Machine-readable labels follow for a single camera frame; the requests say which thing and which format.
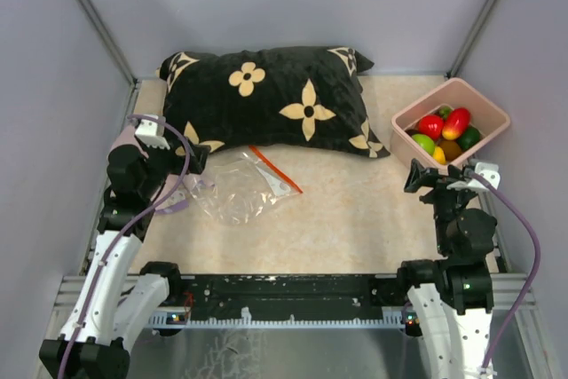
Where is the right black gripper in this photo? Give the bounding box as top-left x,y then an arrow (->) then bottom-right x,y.
405,156 -> 478,254

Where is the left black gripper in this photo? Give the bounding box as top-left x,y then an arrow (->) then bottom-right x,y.
138,135 -> 210,198

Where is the red toy apple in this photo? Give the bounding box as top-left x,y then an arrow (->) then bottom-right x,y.
417,114 -> 445,141

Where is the red yellow toy mango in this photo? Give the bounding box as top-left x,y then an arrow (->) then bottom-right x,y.
441,107 -> 471,140

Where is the clear zip bag orange zipper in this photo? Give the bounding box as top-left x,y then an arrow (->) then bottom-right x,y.
188,146 -> 303,225

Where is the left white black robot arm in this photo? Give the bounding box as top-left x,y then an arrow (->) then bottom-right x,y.
39,114 -> 209,378

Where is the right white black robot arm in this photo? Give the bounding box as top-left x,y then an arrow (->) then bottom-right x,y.
396,159 -> 497,378

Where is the yellow toy lemon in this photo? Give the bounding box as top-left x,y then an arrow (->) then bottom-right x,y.
432,146 -> 446,165

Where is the brown toy fruit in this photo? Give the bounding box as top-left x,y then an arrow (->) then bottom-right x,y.
438,139 -> 462,163

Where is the light green toy fruit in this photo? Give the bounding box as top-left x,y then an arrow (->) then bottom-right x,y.
412,133 -> 436,156

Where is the dark green toy lime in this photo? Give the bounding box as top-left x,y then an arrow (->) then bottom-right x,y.
456,126 -> 482,152

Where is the pink purple cloth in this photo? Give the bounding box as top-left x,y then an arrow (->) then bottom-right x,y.
155,174 -> 215,215

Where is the dark mangosteen toy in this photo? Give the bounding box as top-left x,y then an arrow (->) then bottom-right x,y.
437,106 -> 453,121

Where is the pink plastic bin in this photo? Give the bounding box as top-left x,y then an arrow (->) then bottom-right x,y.
390,78 -> 510,174

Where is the black floral pillow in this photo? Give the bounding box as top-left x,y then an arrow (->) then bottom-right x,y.
156,46 -> 390,159

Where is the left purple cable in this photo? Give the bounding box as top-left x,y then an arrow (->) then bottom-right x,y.
55,114 -> 192,379

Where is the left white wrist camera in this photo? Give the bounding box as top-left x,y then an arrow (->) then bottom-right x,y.
134,115 -> 170,150

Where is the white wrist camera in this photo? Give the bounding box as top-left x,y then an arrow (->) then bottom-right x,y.
446,159 -> 501,193
134,115 -> 170,150

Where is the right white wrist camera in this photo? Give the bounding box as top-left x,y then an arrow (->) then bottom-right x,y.
446,159 -> 501,193

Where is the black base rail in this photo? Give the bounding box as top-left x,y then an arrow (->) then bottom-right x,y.
132,272 -> 414,336

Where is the left aluminium corner post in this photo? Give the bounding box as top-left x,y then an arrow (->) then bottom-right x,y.
76,0 -> 138,85

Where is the aluminium corner post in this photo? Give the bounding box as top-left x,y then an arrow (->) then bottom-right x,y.
445,0 -> 500,79
76,0 -> 138,85

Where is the right aluminium corner post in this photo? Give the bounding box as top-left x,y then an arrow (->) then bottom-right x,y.
445,0 -> 500,79

